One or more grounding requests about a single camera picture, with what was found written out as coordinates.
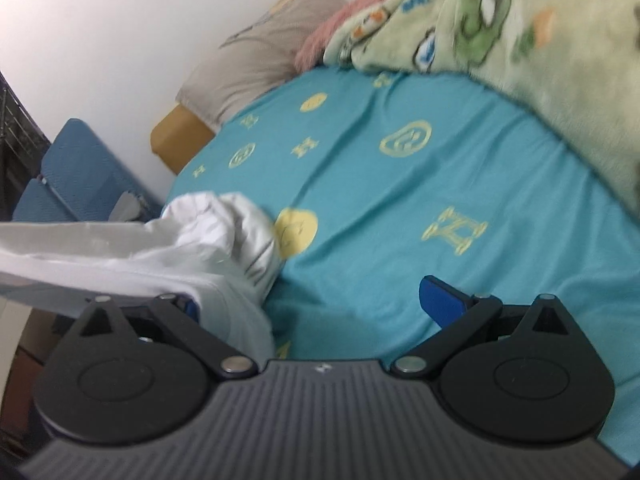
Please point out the mustard yellow headboard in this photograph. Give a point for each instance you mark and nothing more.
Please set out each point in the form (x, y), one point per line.
(178, 137)

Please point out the green cartoon fleece blanket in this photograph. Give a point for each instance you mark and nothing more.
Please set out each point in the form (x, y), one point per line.
(575, 63)

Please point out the dark window frame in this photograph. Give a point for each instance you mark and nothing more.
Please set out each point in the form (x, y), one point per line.
(22, 145)

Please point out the grey pillow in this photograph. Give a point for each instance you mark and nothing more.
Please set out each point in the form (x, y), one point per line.
(251, 62)

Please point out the teal patterned bed sheet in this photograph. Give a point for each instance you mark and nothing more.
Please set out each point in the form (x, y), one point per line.
(374, 182)

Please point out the white t-shirt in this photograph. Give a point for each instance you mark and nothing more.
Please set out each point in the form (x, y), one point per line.
(217, 250)

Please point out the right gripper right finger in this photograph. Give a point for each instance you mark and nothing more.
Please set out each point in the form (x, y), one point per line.
(485, 338)

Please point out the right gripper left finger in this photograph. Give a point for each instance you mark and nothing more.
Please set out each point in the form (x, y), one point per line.
(157, 338)

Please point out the blue folding chair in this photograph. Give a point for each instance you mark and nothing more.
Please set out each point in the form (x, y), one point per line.
(80, 179)

